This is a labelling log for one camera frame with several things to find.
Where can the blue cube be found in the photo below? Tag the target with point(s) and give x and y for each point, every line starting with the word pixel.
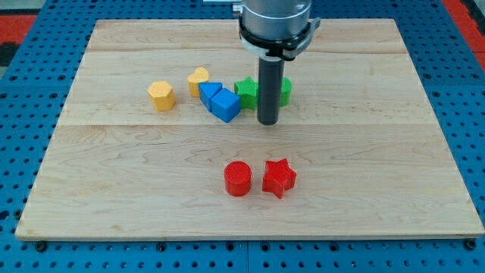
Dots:
pixel 225 105

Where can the green star block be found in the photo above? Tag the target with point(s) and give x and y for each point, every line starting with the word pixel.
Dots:
pixel 247 90

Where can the green round block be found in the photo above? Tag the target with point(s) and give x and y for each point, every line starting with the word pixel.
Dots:
pixel 285 94

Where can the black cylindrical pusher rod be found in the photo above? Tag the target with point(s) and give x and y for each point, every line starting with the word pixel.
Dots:
pixel 270 78

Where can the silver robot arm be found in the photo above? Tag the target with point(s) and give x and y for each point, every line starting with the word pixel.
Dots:
pixel 275 30

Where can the red star block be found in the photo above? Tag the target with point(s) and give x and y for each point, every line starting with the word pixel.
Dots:
pixel 278 177

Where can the yellow hexagon block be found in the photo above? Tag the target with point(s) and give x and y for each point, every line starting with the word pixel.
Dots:
pixel 162 95

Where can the blue triangular block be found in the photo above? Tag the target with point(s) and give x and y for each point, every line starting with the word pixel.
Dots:
pixel 207 91

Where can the yellow heart block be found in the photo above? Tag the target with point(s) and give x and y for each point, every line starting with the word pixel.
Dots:
pixel 200 75

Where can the wooden board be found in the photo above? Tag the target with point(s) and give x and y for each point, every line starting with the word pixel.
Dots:
pixel 371 160

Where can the red cylinder block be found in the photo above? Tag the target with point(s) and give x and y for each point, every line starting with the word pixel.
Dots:
pixel 238 178

